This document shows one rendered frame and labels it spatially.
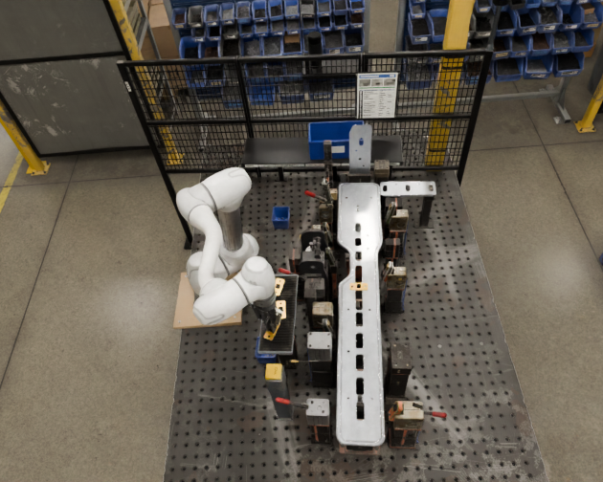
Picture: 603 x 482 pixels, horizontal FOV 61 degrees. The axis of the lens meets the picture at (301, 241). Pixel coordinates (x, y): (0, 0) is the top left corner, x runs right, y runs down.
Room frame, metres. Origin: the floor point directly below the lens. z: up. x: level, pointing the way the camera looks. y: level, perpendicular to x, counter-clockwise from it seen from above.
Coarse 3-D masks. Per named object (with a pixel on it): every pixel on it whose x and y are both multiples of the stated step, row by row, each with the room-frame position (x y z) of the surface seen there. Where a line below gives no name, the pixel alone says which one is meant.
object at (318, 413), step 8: (312, 400) 0.74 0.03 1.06; (320, 400) 0.74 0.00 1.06; (312, 408) 0.71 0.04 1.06; (320, 408) 0.71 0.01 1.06; (328, 408) 0.70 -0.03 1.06; (312, 416) 0.68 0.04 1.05; (320, 416) 0.68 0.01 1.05; (328, 416) 0.68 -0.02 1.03; (312, 424) 0.69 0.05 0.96; (320, 424) 0.68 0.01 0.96; (328, 424) 0.68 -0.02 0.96; (312, 432) 0.69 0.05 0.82; (320, 432) 0.69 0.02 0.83; (328, 432) 0.69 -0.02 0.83; (312, 440) 0.69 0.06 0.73; (320, 440) 0.68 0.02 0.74; (328, 440) 0.68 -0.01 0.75
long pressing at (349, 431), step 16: (352, 192) 1.86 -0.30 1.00; (368, 192) 1.85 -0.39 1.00; (352, 208) 1.75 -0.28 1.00; (368, 208) 1.73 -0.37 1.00; (352, 224) 1.65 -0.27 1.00; (368, 224) 1.63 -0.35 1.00; (352, 240) 1.54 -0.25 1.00; (368, 240) 1.53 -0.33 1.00; (352, 256) 1.44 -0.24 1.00; (368, 256) 1.43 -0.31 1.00; (352, 272) 1.36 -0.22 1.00; (368, 272) 1.35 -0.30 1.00; (368, 288) 1.26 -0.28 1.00; (352, 304) 1.18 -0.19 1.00; (368, 304) 1.17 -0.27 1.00; (352, 320) 1.10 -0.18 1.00; (368, 320) 1.09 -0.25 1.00; (352, 336) 1.03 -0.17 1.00; (368, 336) 1.02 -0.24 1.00; (352, 352) 0.95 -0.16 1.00; (368, 352) 0.94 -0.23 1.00; (352, 368) 0.88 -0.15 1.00; (368, 368) 0.87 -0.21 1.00; (352, 384) 0.81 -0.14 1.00; (368, 384) 0.80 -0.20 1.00; (352, 400) 0.75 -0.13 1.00; (368, 400) 0.74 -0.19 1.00; (336, 416) 0.69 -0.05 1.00; (352, 416) 0.68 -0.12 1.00; (368, 416) 0.67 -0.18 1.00; (384, 416) 0.67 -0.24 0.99; (336, 432) 0.63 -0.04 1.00; (352, 432) 0.62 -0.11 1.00; (368, 432) 0.61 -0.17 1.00; (384, 432) 0.61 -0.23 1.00
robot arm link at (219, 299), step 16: (192, 208) 1.39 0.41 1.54; (208, 208) 1.39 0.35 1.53; (192, 224) 1.34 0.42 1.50; (208, 224) 1.29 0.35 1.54; (208, 240) 1.20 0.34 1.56; (208, 256) 1.12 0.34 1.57; (208, 272) 1.04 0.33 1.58; (208, 288) 0.94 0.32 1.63; (224, 288) 0.93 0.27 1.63; (208, 304) 0.88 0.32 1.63; (224, 304) 0.88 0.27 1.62; (240, 304) 0.89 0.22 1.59; (208, 320) 0.84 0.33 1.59
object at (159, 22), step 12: (144, 0) 4.55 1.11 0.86; (156, 0) 4.75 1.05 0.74; (156, 12) 4.53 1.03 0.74; (156, 24) 4.33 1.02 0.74; (168, 24) 4.31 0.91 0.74; (156, 36) 4.28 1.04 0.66; (168, 36) 4.29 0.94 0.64; (144, 48) 4.50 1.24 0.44; (168, 48) 4.29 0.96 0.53; (168, 72) 4.28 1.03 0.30; (180, 72) 4.29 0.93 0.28; (180, 84) 4.29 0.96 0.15
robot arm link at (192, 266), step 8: (192, 256) 1.58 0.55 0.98; (200, 256) 1.57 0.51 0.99; (192, 264) 1.53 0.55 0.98; (216, 264) 1.54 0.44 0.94; (192, 272) 1.50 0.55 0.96; (216, 272) 1.51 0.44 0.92; (224, 272) 1.53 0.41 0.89; (192, 280) 1.49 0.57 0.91; (192, 288) 1.50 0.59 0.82; (200, 288) 1.47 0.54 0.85
